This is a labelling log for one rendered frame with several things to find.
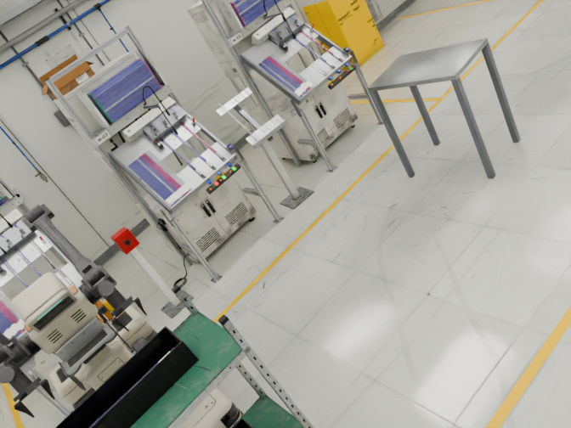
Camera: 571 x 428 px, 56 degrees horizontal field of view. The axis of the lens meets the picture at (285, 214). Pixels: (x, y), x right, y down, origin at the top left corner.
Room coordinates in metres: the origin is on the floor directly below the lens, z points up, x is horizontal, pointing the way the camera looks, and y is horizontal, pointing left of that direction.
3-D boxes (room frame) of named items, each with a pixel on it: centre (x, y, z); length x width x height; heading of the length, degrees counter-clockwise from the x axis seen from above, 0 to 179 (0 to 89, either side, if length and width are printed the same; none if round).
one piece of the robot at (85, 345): (2.09, 1.05, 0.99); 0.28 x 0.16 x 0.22; 112
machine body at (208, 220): (4.53, 0.66, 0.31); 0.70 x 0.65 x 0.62; 114
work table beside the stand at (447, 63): (3.39, -1.33, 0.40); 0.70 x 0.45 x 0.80; 31
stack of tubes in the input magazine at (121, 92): (4.44, 0.55, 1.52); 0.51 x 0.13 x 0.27; 114
